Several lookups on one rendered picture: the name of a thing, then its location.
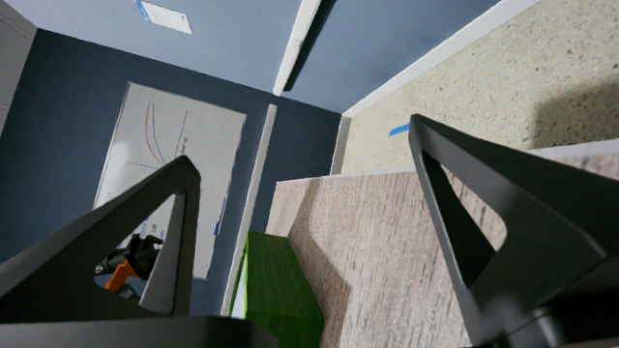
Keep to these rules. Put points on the green wooden maze board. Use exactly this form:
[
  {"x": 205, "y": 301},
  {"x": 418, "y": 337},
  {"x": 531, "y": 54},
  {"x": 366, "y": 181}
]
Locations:
[{"x": 276, "y": 293}]

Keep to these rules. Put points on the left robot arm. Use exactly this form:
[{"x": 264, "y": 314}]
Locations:
[{"x": 125, "y": 290}]

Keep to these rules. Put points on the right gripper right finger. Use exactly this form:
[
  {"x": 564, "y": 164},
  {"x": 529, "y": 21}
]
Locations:
[{"x": 562, "y": 224}]

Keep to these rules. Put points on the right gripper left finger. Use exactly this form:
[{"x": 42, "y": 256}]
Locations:
[{"x": 52, "y": 281}]

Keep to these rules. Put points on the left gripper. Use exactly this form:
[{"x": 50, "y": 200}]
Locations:
[{"x": 141, "y": 266}]

